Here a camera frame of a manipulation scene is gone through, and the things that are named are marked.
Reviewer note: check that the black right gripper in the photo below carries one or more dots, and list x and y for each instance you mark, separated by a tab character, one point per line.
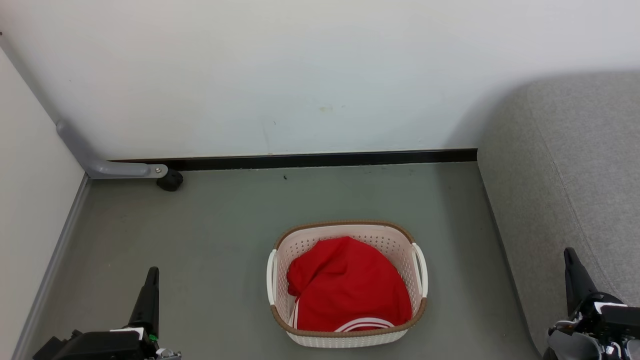
617	322

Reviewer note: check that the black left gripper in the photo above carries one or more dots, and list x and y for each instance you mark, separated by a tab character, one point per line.
95	345

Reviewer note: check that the red garment white stripes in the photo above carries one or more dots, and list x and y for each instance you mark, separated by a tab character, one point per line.
345	285

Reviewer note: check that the grey fabric sofa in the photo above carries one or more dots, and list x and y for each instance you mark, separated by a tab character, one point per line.
570	180

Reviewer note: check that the black caster wheel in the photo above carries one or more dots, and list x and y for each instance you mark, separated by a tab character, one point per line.
170	181

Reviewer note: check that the grey metal partition leg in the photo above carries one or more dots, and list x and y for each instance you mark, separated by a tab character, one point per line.
90	159

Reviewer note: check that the white perforated laundry basket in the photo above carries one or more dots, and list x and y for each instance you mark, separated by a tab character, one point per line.
302	245

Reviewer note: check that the grey wall skirting strip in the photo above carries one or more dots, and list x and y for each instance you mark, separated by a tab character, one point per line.
52	265

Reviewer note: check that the black wall baseboard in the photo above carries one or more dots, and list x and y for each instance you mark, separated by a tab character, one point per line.
310	160

